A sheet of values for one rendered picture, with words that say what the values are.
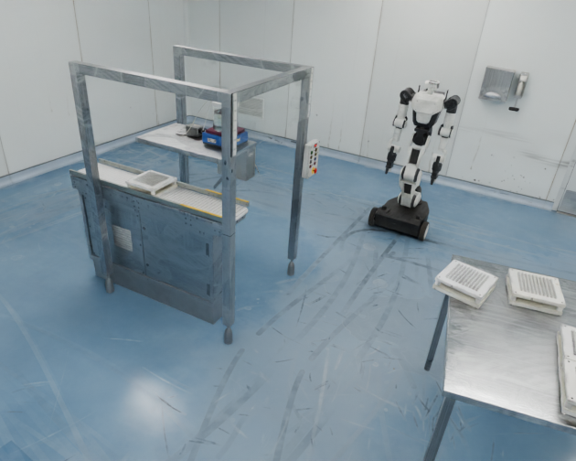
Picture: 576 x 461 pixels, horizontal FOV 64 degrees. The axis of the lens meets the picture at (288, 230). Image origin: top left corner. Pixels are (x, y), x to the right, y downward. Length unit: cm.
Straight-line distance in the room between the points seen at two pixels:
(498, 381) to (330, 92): 504
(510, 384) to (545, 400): 13
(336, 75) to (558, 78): 256
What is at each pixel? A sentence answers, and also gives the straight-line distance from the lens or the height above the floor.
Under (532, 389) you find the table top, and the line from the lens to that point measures 221.
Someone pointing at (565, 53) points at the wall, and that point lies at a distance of 594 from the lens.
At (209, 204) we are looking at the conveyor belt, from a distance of 311.
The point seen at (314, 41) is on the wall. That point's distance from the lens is 658.
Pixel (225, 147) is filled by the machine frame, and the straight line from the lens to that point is 259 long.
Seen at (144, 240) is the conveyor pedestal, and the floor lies 53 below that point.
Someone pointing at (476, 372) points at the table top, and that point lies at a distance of 217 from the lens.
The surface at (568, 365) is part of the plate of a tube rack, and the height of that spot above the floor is 96.
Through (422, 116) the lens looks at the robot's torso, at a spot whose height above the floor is 117.
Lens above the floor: 230
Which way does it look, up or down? 29 degrees down
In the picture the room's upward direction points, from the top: 4 degrees clockwise
